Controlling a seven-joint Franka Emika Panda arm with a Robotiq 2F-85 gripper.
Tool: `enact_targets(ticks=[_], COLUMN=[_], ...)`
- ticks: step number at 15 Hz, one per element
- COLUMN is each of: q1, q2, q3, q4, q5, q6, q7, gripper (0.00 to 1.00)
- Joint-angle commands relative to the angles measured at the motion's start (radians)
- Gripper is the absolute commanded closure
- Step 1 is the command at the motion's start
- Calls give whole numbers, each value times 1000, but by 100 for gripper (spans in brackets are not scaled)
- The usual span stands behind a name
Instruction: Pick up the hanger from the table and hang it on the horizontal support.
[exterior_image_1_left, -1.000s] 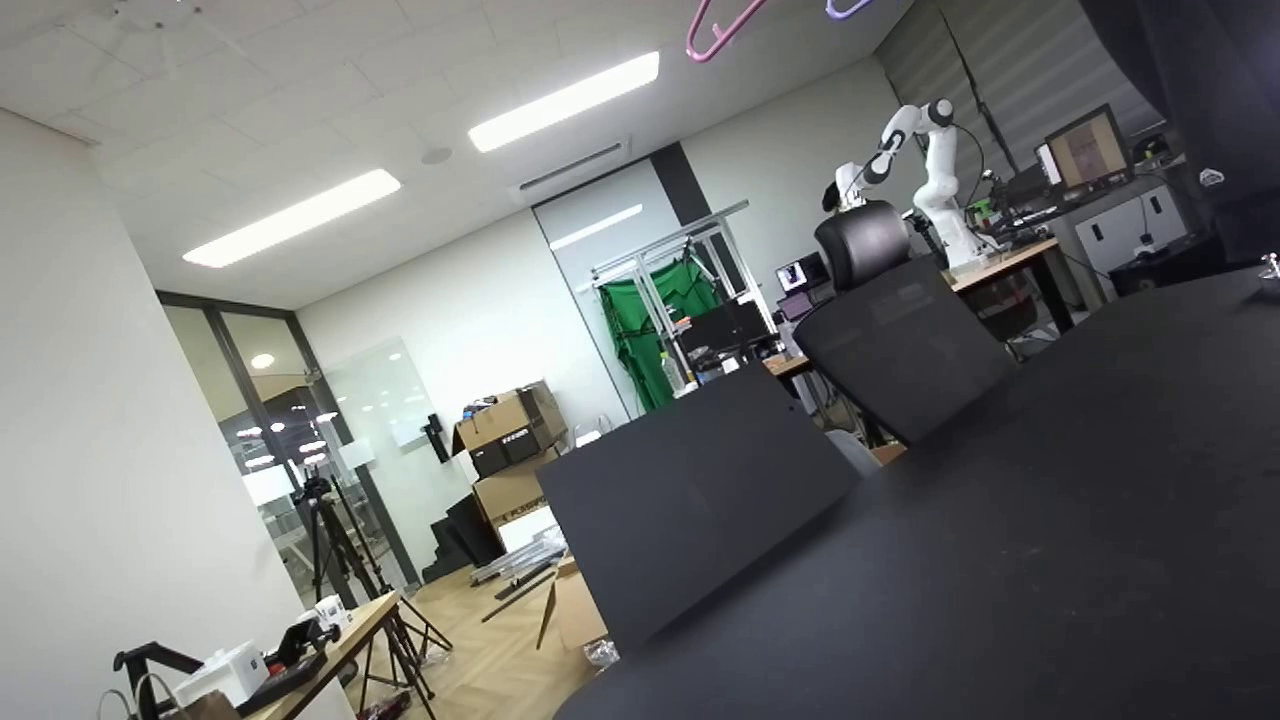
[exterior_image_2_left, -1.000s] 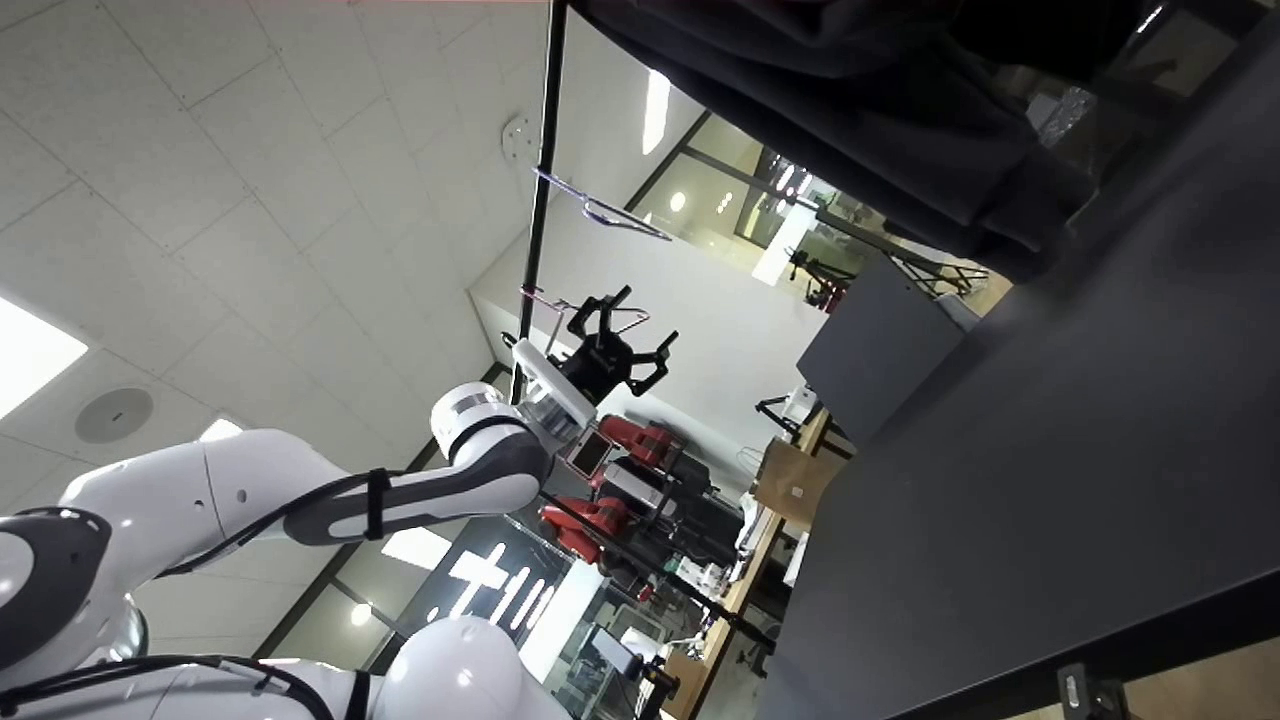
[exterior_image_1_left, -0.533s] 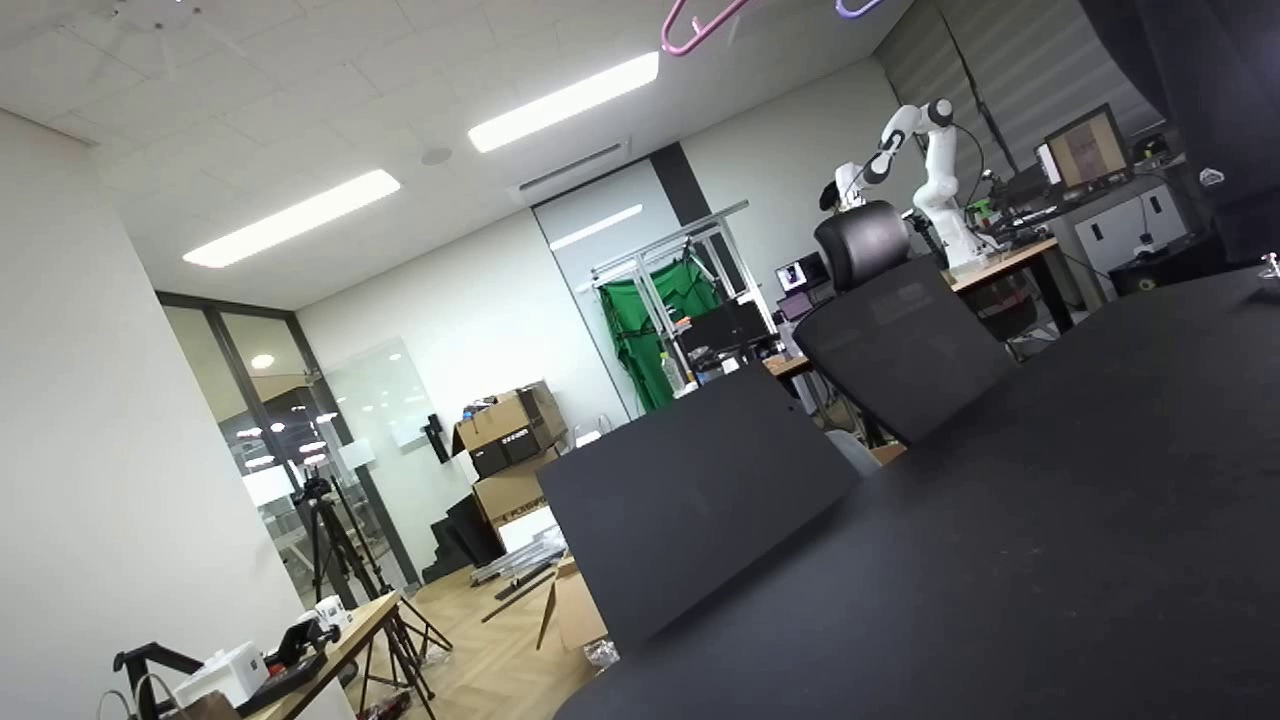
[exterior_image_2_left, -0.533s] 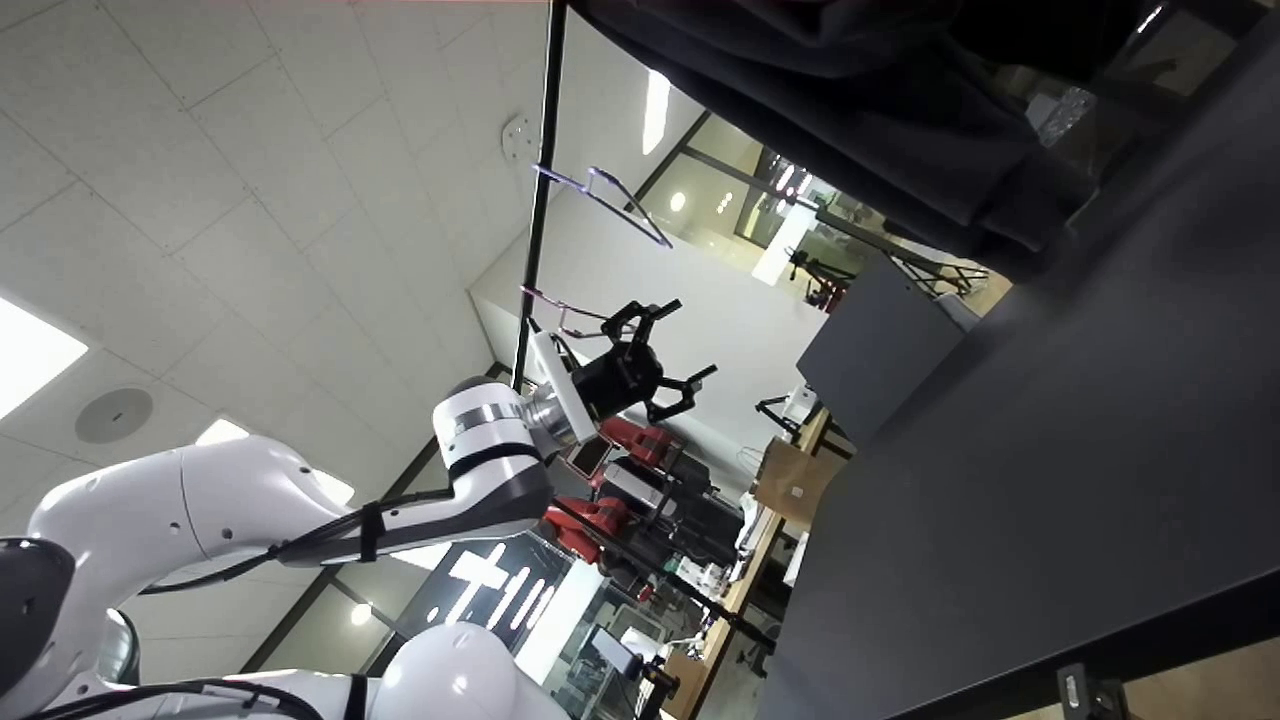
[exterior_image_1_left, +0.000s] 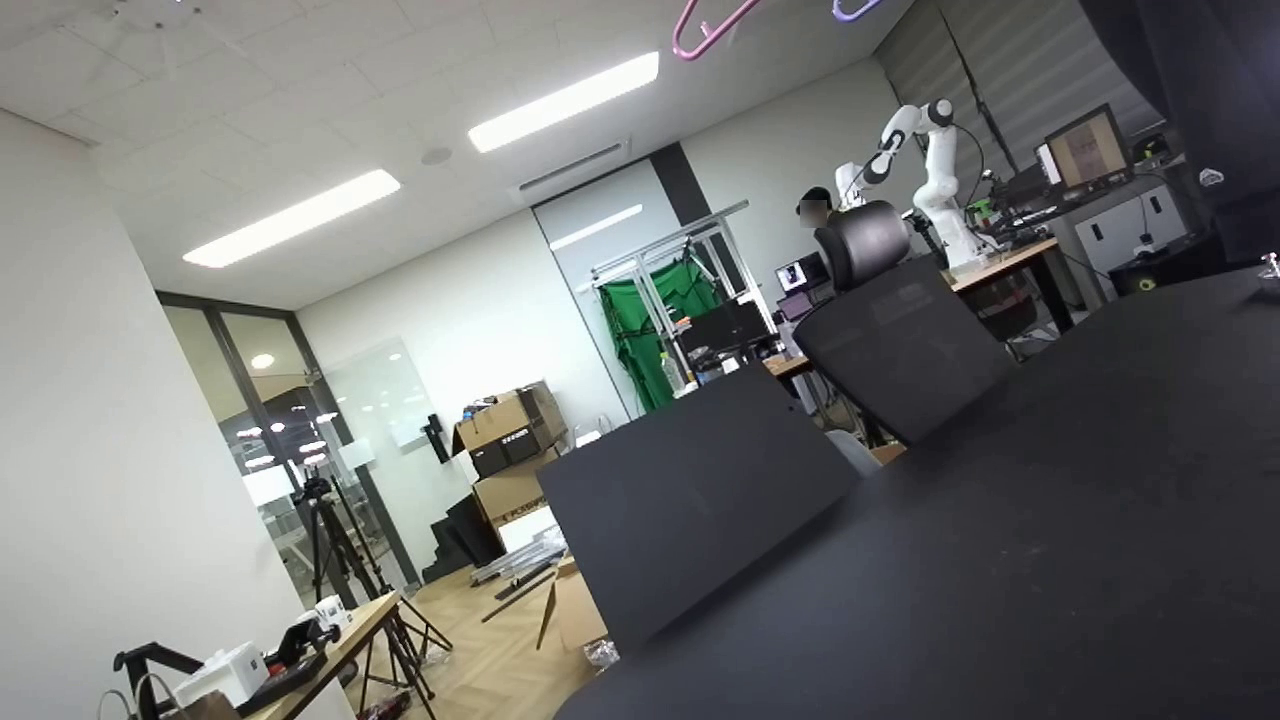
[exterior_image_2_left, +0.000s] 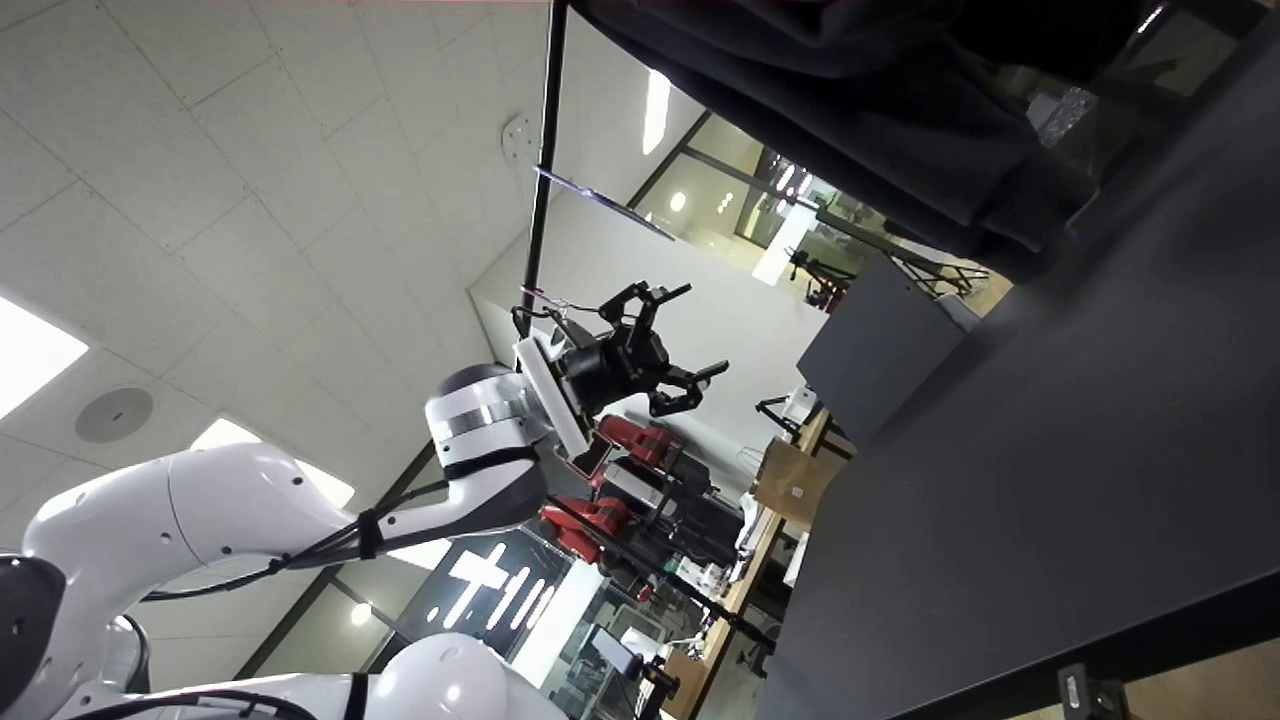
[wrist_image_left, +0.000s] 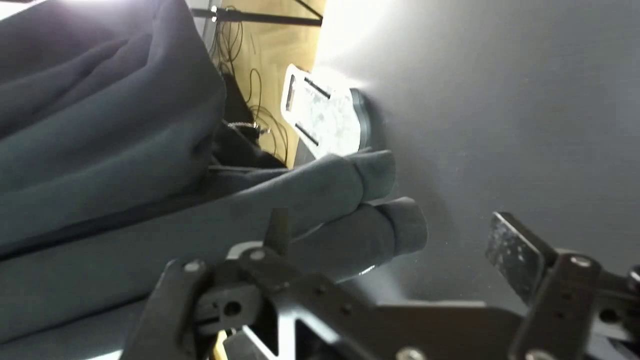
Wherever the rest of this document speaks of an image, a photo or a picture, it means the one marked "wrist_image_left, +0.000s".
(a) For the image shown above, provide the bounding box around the dark grey cloth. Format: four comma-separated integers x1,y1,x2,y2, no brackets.
0,0,429,347

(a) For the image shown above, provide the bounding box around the black horizontal bar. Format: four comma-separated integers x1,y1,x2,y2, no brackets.
211,5,327,29

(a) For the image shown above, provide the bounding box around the white plastic plate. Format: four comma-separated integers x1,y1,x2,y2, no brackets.
278,62,368,160

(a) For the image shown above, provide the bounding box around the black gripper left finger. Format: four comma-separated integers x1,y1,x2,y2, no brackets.
119,207,403,360

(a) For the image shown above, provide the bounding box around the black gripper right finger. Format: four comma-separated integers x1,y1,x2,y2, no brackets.
485,210,640,360

